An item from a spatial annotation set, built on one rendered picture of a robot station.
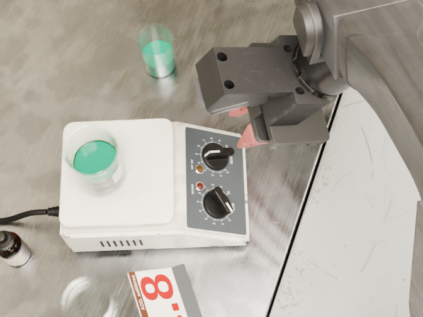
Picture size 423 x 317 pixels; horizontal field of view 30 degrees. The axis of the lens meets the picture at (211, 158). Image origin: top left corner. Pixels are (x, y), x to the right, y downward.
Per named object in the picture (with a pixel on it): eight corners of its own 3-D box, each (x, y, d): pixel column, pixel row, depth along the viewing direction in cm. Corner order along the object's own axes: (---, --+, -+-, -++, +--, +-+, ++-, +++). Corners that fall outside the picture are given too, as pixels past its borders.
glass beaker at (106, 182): (129, 152, 83) (118, 120, 76) (128, 200, 81) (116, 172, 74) (73, 155, 83) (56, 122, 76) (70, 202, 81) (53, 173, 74)
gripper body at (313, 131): (264, 151, 72) (309, 121, 66) (238, 51, 74) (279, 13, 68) (320, 147, 75) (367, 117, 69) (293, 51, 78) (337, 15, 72)
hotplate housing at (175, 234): (244, 142, 92) (244, 112, 85) (249, 249, 87) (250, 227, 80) (58, 150, 93) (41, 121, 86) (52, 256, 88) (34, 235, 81)
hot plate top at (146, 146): (174, 120, 85) (173, 116, 84) (175, 225, 80) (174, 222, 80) (65, 124, 85) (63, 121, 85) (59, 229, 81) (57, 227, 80)
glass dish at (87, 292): (124, 311, 85) (121, 306, 83) (81, 340, 84) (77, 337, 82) (97, 270, 87) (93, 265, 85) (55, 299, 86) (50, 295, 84)
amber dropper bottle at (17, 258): (7, 240, 89) (-12, 221, 82) (33, 243, 89) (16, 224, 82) (1, 265, 88) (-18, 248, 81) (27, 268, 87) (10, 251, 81)
